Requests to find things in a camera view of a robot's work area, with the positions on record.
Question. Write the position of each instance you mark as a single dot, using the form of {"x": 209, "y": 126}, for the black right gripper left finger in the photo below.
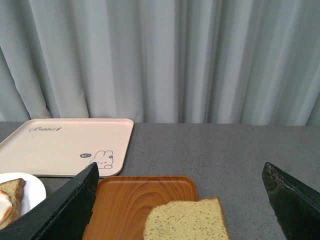
{"x": 64, "y": 215}

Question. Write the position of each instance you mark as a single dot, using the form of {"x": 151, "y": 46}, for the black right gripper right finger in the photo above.
{"x": 295, "y": 204}

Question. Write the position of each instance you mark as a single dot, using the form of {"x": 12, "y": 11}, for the white round plate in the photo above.
{"x": 34, "y": 189}

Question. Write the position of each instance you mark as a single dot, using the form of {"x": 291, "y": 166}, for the bread slice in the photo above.
{"x": 187, "y": 220}
{"x": 15, "y": 189}

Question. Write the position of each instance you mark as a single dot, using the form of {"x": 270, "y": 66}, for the brown wooden tray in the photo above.
{"x": 123, "y": 203}

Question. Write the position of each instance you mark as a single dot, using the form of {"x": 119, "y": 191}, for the fried egg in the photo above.
{"x": 5, "y": 206}

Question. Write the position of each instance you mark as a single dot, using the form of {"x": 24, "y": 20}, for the pink rabbit tray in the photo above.
{"x": 63, "y": 147}

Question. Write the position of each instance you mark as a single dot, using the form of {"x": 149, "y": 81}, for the grey curtain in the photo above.
{"x": 161, "y": 61}

